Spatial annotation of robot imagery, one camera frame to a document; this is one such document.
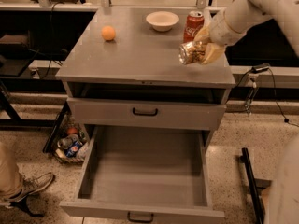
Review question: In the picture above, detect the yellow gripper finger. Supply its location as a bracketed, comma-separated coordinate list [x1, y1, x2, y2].
[200, 43, 225, 64]
[194, 26, 210, 44]

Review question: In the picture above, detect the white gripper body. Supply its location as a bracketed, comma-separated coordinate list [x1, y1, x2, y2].
[208, 10, 246, 47]

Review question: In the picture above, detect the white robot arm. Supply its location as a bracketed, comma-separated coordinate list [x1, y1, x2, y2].
[195, 0, 299, 224]

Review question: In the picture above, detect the red cola can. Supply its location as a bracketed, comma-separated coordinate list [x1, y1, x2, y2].
[183, 11, 205, 43]

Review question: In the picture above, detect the grey drawer cabinet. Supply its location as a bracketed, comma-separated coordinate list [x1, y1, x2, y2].
[55, 7, 236, 135]

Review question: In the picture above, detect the open grey lower drawer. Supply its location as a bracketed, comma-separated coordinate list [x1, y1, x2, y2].
[60, 126, 224, 224]

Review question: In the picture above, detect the closed grey upper drawer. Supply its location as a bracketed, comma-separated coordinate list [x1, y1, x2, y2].
[67, 98, 226, 131]

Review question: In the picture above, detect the blue pepsi can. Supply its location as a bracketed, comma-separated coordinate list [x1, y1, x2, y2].
[64, 141, 82, 158]

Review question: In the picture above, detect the white bowl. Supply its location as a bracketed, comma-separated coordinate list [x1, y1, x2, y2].
[146, 11, 179, 32]

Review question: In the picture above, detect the orange fruit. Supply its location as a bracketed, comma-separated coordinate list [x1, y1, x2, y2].
[101, 26, 116, 41]

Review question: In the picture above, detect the brown cardboard box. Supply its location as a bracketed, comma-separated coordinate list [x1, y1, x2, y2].
[261, 188, 270, 212]

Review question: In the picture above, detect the beige trouser leg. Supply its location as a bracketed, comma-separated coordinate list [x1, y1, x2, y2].
[0, 143, 22, 199]

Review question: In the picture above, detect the black power adapter with cable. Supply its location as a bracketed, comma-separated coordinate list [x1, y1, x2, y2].
[235, 63, 298, 127]

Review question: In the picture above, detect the black drawer handle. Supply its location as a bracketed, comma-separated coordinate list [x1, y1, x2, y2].
[132, 107, 159, 117]
[127, 212, 154, 224]

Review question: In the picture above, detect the black metal frame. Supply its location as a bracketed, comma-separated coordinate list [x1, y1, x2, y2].
[240, 147, 271, 224]

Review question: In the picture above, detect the black lower drawer handle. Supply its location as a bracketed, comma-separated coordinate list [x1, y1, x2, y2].
[127, 212, 154, 224]

